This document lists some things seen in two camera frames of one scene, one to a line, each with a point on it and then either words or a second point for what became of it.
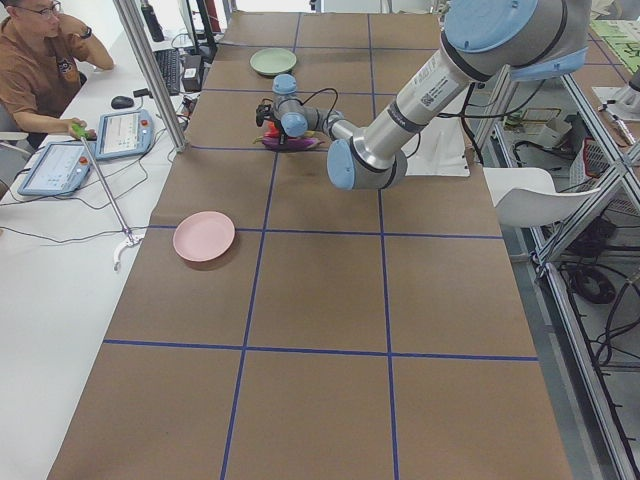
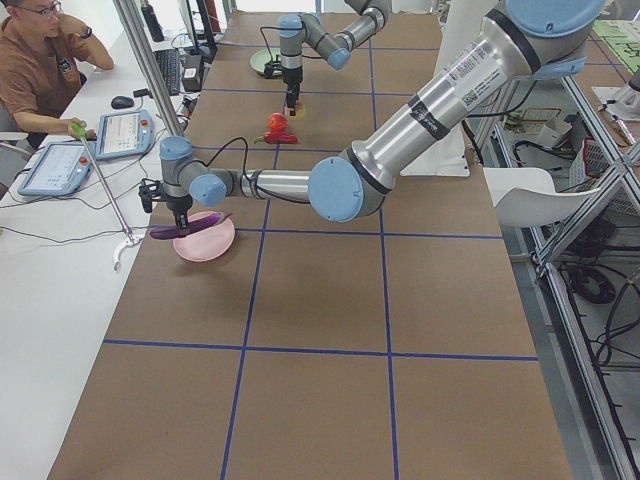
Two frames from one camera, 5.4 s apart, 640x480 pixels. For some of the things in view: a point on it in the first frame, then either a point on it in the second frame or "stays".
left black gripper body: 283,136 -> 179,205
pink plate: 204,236 stays
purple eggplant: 293,144 -> 194,226
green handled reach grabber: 84,133 stays
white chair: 526,197 stays
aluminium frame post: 152,72 stays
